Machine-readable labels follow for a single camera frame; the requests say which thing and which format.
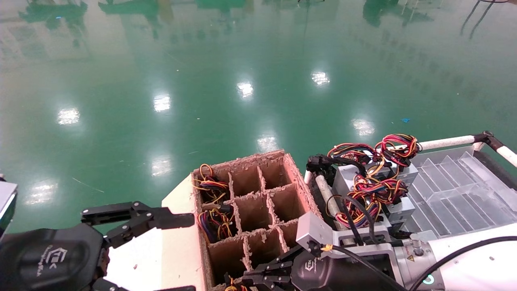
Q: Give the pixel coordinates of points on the brown cardboard divider box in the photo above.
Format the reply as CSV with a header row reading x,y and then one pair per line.
x,y
250,210

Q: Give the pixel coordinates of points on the power supply with black harness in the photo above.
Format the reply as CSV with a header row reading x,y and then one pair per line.
x,y
347,182

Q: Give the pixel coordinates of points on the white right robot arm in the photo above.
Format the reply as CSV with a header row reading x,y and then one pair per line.
x,y
476,266

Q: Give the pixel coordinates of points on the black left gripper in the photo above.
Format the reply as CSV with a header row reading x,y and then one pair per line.
x,y
44,258

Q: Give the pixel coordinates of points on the white pipe cart frame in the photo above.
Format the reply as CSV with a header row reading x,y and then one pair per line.
x,y
324,186

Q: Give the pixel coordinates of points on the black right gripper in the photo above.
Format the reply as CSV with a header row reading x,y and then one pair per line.
x,y
343,275

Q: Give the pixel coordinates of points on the clear acrylic divider tray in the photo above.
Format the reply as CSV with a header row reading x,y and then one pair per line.
x,y
456,194

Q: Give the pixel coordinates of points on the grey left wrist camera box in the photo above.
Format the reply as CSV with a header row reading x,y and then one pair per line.
x,y
6,202

